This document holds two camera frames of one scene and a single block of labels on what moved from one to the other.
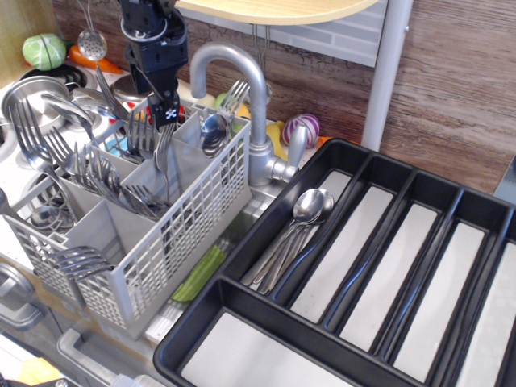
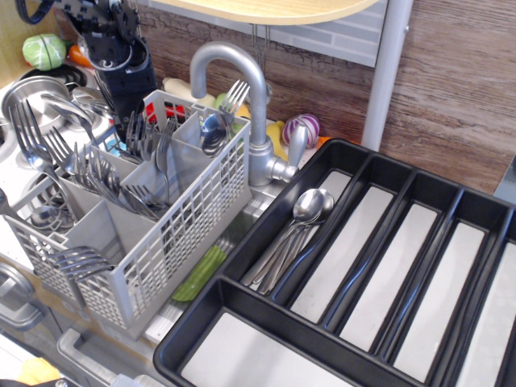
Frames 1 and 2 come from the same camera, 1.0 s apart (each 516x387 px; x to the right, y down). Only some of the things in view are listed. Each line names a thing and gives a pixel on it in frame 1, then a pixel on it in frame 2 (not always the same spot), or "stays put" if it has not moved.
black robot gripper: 159,47 → 111,34
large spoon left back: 72,109 stays put
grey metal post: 396,26 stays put
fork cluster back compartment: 141,137 stays put
